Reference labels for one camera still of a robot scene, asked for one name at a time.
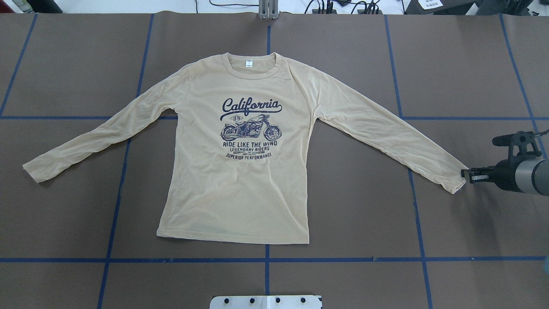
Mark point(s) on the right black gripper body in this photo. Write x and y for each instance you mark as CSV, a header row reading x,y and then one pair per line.
x,y
509,175

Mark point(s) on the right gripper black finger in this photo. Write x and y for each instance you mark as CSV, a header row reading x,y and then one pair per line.
x,y
476,171
473,179

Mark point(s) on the yellow long-sleeve California shirt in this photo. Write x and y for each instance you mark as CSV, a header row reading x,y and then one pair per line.
x,y
242,137

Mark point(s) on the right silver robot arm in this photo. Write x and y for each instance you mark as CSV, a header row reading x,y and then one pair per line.
x,y
527,176

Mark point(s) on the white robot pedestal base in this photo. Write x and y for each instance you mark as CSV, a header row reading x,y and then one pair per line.
x,y
267,302

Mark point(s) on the aluminium frame post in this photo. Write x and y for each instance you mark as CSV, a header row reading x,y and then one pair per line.
x,y
268,9

